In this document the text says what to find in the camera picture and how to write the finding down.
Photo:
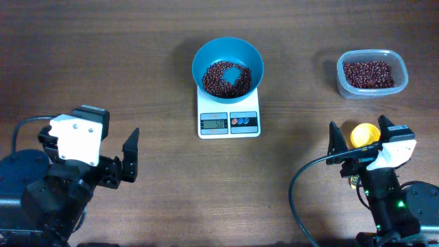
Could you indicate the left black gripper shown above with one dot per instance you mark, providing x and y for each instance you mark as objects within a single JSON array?
[{"x": 110, "y": 170}]

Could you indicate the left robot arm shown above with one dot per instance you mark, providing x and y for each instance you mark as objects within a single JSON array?
[{"x": 45, "y": 193}]

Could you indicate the clear plastic container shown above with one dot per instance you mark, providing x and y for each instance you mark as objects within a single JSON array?
[{"x": 398, "y": 72}]

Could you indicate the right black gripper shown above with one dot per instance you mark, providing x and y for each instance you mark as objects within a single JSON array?
[{"x": 359, "y": 167}]

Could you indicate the yellow plastic measuring scoop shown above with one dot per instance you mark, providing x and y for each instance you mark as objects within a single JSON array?
[{"x": 364, "y": 134}]

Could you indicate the white digital kitchen scale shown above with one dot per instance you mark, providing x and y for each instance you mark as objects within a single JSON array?
[{"x": 224, "y": 121}]

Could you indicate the red adzuki beans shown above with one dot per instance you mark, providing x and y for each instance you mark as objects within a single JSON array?
[{"x": 215, "y": 83}]

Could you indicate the blue plastic bowl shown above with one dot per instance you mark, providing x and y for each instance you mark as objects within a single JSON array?
[{"x": 229, "y": 49}]

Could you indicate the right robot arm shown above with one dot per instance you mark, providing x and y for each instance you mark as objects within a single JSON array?
[{"x": 404, "y": 215}]

